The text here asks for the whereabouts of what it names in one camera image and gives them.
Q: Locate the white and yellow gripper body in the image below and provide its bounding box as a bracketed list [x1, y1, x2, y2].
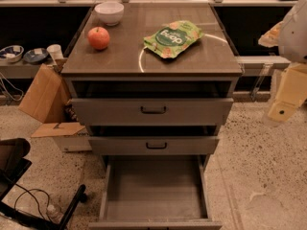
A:
[268, 62, 307, 123]

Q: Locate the grey drawer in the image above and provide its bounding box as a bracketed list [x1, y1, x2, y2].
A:
[73, 81, 233, 126]
[88, 126, 219, 155]
[89, 155, 222, 230]

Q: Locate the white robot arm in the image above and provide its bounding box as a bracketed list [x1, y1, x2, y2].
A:
[258, 0, 307, 124]

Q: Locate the grey drawer cabinet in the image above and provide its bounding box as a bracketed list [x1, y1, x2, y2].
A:
[60, 2, 244, 171]

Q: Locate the green snack bag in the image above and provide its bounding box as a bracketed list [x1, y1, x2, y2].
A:
[144, 20, 203, 58]

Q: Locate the white ceramic bowl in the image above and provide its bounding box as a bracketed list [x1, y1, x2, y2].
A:
[94, 2, 124, 26]

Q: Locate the red apple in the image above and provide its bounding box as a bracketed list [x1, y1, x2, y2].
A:
[87, 27, 110, 50]

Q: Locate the white paper cup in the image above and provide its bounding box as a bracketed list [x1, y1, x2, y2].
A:
[47, 44, 63, 60]

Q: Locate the brown cardboard box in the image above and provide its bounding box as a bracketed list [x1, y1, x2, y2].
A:
[18, 64, 91, 152]

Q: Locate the dark blue plate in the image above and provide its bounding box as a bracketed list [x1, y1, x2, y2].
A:
[23, 48, 49, 64]

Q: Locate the clear plastic bottle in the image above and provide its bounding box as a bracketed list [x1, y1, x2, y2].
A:
[46, 204, 62, 223]

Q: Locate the blue patterned bowl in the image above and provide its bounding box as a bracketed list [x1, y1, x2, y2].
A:
[0, 45, 24, 63]

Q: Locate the black chair base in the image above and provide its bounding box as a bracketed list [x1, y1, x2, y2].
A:
[0, 137, 88, 230]

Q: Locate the grey metal shelf rail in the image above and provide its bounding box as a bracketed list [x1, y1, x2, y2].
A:
[235, 56, 289, 102]

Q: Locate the black cable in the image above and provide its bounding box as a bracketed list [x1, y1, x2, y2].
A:
[12, 183, 52, 222]

